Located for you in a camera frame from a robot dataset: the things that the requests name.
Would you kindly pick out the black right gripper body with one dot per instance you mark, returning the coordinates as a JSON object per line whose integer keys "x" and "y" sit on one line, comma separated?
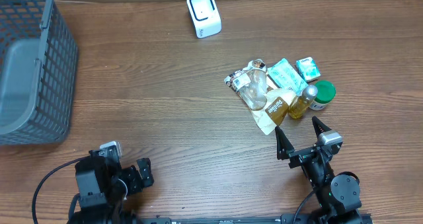
{"x": 299, "y": 155}

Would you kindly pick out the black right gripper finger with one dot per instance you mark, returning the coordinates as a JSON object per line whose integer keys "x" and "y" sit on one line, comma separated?
{"x": 320, "y": 128}
{"x": 284, "y": 147}

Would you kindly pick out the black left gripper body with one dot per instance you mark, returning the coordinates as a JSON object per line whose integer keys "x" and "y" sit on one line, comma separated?
{"x": 139, "y": 176}

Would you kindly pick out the clear bottle with silver cap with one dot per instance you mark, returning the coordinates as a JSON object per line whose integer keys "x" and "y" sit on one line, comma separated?
{"x": 303, "y": 101}

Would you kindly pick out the green lid white jar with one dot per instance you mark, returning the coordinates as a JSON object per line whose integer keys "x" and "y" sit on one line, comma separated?
{"x": 326, "y": 93}

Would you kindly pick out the brown Pantree pouch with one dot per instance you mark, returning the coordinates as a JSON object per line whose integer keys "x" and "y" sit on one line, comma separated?
{"x": 268, "y": 105}

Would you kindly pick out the small green tissue packet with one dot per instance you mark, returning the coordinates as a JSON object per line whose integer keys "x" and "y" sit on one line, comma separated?
{"x": 308, "y": 69}

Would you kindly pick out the light green snack packet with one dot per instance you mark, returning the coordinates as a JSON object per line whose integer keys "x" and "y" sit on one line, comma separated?
{"x": 285, "y": 76}

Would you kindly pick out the brown white wrapper packet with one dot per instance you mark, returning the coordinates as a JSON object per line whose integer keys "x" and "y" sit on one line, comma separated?
{"x": 240, "y": 78}

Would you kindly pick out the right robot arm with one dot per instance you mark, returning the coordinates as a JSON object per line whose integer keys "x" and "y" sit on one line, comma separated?
{"x": 338, "y": 195}

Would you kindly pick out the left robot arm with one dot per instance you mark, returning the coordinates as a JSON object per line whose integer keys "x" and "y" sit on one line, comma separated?
{"x": 103, "y": 186}

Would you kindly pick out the grey plastic mesh basket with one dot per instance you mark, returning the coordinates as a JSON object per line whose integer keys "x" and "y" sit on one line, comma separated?
{"x": 39, "y": 58}

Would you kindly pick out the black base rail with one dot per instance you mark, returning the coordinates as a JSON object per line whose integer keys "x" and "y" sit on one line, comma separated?
{"x": 283, "y": 219}

